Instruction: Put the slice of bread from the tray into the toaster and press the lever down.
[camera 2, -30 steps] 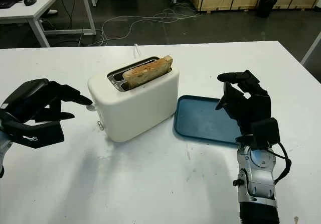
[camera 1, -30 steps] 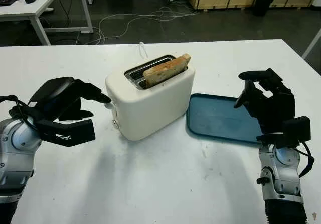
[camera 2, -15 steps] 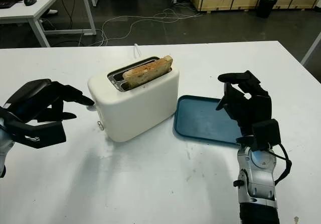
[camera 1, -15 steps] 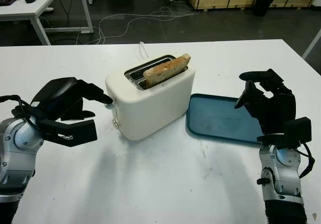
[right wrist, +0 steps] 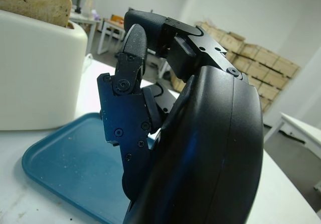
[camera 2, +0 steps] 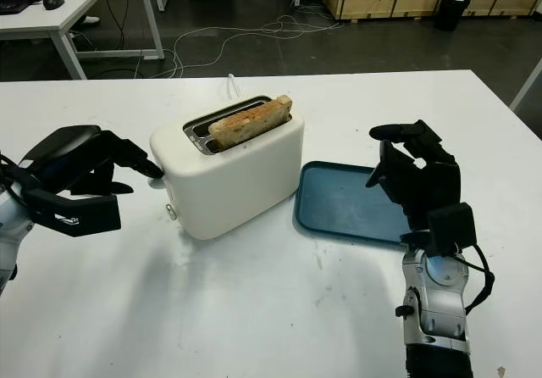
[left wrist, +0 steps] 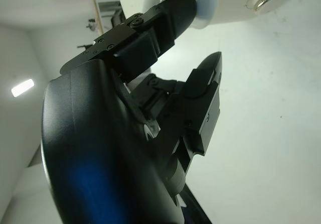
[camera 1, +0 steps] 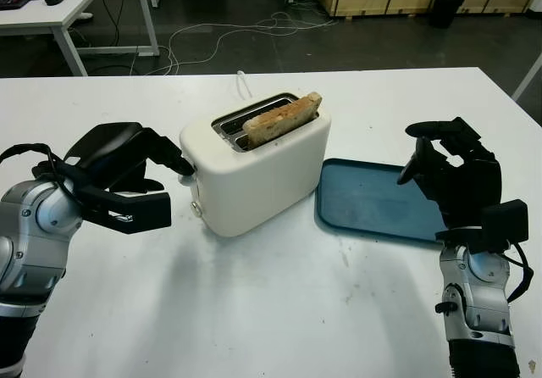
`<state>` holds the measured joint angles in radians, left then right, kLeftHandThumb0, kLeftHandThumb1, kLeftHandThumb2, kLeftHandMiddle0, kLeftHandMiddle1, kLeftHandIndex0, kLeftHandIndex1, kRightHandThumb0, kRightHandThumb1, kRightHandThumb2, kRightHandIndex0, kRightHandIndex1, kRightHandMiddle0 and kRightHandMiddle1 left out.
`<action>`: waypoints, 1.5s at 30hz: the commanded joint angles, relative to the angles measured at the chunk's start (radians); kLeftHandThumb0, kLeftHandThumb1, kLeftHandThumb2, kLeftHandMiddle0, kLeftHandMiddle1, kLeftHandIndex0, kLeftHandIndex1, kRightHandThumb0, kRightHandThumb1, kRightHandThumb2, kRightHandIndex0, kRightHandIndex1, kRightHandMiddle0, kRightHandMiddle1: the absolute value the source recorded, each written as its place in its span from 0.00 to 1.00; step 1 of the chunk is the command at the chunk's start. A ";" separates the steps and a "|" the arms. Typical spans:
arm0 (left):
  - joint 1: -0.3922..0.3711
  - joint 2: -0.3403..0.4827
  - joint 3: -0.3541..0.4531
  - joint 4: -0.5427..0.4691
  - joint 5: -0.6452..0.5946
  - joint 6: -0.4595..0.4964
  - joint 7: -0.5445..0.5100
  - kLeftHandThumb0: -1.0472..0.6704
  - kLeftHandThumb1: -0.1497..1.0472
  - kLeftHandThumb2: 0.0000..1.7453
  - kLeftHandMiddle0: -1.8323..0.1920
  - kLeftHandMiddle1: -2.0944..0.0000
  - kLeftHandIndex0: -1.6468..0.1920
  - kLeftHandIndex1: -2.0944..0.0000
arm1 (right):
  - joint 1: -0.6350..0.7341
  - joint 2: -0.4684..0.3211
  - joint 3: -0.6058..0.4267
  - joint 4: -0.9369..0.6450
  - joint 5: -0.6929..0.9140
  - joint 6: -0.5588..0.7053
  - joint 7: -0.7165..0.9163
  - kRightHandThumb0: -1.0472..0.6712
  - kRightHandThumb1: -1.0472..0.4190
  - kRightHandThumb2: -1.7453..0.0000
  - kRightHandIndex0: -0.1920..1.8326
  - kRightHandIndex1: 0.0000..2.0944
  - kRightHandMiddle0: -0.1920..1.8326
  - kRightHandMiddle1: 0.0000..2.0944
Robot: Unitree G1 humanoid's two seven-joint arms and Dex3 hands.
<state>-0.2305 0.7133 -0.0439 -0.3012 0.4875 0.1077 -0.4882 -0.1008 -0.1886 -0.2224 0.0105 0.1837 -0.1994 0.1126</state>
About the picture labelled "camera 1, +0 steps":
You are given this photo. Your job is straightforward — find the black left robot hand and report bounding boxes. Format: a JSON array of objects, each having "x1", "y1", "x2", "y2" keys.
[{"x1": 63, "y1": 121, "x2": 194, "y2": 193}]

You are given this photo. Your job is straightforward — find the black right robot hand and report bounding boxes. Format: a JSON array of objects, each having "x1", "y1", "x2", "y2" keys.
[{"x1": 396, "y1": 117, "x2": 503, "y2": 231}]

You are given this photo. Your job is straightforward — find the cream two-slot toaster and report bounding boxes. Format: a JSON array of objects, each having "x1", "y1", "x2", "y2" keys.
[{"x1": 177, "y1": 92, "x2": 333, "y2": 238}]

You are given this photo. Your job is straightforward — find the toasted bread slice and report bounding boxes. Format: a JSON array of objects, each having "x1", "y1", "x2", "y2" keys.
[{"x1": 241, "y1": 92, "x2": 324, "y2": 150}]

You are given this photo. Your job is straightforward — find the dark blue plastic tray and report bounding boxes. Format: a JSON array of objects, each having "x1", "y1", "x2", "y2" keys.
[{"x1": 312, "y1": 157, "x2": 450, "y2": 244}]

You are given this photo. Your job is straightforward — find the white table leg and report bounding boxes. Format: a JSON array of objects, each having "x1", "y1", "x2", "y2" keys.
[{"x1": 511, "y1": 53, "x2": 542, "y2": 102}]

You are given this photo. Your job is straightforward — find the black trash bin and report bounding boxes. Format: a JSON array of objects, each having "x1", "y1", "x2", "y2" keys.
[{"x1": 428, "y1": 0, "x2": 466, "y2": 30}]

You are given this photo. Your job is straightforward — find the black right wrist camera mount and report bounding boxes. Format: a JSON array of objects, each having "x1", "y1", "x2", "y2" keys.
[{"x1": 480, "y1": 199, "x2": 530, "y2": 254}]

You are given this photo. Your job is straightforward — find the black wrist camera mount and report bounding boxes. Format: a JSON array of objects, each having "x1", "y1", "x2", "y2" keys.
[
  {"x1": 480, "y1": 199, "x2": 530, "y2": 254},
  {"x1": 74, "y1": 182, "x2": 173, "y2": 236}
]

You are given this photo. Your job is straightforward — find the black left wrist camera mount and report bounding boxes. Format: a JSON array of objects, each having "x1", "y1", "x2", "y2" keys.
[{"x1": 74, "y1": 182, "x2": 173, "y2": 236}]

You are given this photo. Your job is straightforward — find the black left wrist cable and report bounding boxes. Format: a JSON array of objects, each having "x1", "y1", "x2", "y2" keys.
[{"x1": 0, "y1": 142, "x2": 86, "y2": 209}]

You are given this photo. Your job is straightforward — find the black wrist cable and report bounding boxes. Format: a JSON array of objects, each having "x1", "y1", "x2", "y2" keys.
[
  {"x1": 501, "y1": 237, "x2": 534, "y2": 305},
  {"x1": 0, "y1": 142, "x2": 86, "y2": 209}
]

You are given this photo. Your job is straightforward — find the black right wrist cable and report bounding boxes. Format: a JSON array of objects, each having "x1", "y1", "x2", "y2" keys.
[{"x1": 501, "y1": 237, "x2": 534, "y2": 305}]

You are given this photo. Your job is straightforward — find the white toaster power cord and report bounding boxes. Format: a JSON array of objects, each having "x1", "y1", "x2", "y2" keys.
[{"x1": 235, "y1": 69, "x2": 252, "y2": 98}]

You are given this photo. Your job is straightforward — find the white cable on floor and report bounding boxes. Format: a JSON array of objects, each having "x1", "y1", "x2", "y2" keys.
[{"x1": 167, "y1": 0, "x2": 340, "y2": 76}]

